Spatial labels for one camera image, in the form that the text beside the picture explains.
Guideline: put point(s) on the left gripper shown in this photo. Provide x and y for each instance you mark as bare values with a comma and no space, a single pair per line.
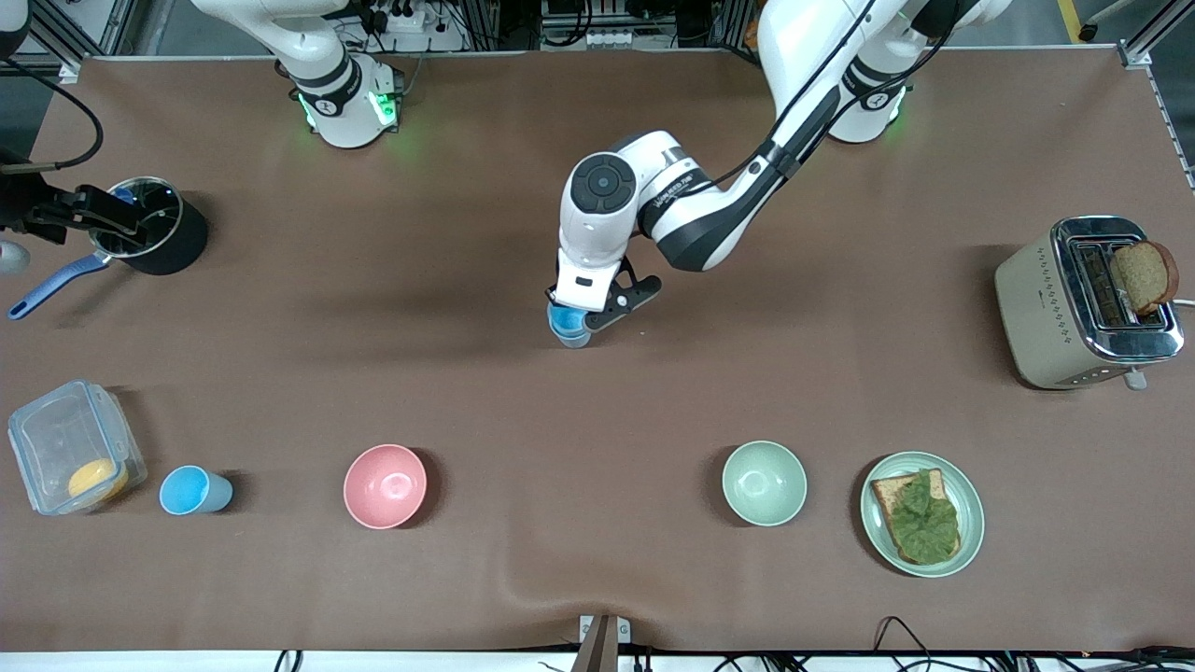
549,292

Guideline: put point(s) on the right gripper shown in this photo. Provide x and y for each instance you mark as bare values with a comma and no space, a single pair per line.
21,203

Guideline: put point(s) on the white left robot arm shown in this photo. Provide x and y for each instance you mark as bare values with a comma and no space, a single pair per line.
709,224

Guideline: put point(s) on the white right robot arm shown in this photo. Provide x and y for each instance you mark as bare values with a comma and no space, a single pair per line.
345,112

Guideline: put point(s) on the glass lid with blue knob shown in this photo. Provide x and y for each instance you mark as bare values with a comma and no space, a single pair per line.
159,233

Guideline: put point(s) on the brown table mat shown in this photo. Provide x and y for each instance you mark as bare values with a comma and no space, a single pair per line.
597,420

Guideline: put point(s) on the clear plastic food container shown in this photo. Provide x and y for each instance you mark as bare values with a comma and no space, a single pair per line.
56,434

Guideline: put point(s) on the long white power strip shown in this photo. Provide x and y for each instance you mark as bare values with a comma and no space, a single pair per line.
579,38

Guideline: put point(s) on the pink bowl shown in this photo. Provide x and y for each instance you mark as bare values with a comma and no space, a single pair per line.
385,485

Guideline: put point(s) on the pale green bowl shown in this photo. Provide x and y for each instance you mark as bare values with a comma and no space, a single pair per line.
764,483

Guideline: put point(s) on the white power strip with plugs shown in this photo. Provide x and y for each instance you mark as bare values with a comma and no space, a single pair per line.
401,20

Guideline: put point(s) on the bag of orange buns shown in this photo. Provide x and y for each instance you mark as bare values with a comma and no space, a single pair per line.
750,35

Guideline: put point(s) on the brown toast slice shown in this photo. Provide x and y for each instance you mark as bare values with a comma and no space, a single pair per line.
887,493

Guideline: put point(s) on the green lettuce leaf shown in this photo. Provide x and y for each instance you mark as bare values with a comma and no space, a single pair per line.
924,523

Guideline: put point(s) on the pale green plate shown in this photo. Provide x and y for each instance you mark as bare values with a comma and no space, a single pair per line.
971,504

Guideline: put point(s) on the beige chrome toaster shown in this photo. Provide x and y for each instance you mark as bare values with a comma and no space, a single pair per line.
1036,317

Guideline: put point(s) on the brown bread slice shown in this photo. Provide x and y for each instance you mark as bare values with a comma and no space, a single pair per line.
1144,275

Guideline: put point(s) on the grey metal pole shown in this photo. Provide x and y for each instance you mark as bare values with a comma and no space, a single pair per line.
1102,17

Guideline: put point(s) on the white corner bracket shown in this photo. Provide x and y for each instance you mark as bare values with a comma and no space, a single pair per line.
68,74
1137,56

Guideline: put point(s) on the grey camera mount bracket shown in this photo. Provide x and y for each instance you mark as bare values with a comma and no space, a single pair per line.
597,649

